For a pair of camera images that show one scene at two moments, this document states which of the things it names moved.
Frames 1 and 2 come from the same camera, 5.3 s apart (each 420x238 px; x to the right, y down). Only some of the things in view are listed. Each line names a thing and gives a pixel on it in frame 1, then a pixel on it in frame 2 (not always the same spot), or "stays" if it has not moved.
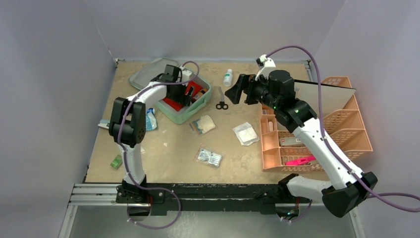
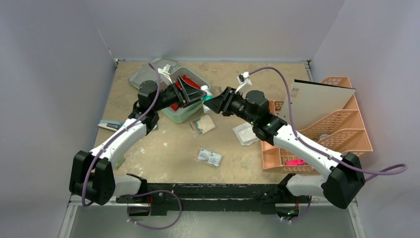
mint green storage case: (186, 93) stays
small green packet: (117, 161) stays
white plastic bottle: (228, 78) → (205, 88)
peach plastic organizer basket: (282, 151) stays
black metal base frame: (214, 199) stays
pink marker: (300, 161) stays
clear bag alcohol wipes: (208, 155) stays
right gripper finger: (234, 94) → (215, 103)
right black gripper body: (247, 89) → (229, 103)
